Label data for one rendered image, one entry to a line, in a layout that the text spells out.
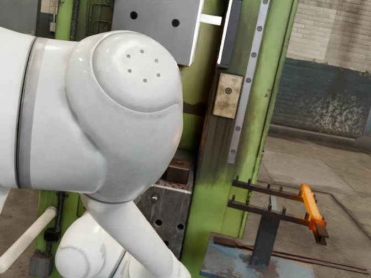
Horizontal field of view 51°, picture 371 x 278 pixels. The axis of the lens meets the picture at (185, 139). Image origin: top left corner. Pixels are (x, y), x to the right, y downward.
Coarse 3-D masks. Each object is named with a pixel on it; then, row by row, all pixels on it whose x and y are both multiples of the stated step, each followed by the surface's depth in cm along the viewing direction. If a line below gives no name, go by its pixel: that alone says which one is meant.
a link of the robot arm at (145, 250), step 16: (144, 192) 43; (96, 208) 48; (112, 208) 47; (128, 208) 55; (112, 224) 55; (128, 224) 57; (144, 224) 61; (128, 240) 59; (144, 240) 61; (160, 240) 66; (128, 256) 80; (144, 256) 64; (160, 256) 66; (128, 272) 78; (144, 272) 74; (160, 272) 70; (176, 272) 79
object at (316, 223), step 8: (304, 184) 151; (304, 192) 142; (304, 200) 139; (312, 200) 135; (312, 208) 127; (312, 216) 121; (320, 216) 122; (312, 224) 117; (320, 224) 115; (320, 232) 110; (320, 240) 109
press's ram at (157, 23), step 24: (120, 0) 136; (144, 0) 135; (168, 0) 135; (192, 0) 134; (120, 24) 138; (144, 24) 137; (168, 24) 137; (192, 24) 136; (216, 24) 155; (168, 48) 139; (192, 48) 138
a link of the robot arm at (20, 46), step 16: (0, 32) 30; (16, 32) 32; (0, 48) 28; (16, 48) 29; (0, 64) 28; (16, 64) 28; (0, 80) 27; (16, 80) 28; (0, 96) 27; (16, 96) 27; (0, 112) 27; (16, 112) 27; (0, 128) 27; (16, 128) 28; (0, 144) 28; (16, 144) 28; (0, 160) 28; (16, 160) 29; (0, 176) 29; (16, 176) 30; (0, 192) 32; (0, 208) 34
